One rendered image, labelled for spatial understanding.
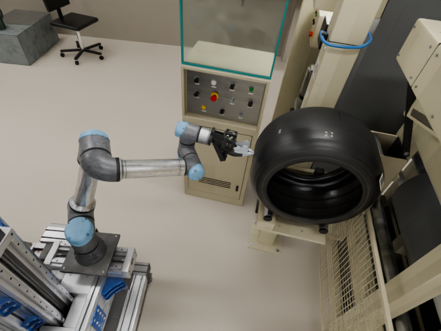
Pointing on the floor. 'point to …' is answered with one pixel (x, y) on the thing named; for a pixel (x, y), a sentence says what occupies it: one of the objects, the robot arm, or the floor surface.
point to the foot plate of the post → (263, 243)
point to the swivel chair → (73, 23)
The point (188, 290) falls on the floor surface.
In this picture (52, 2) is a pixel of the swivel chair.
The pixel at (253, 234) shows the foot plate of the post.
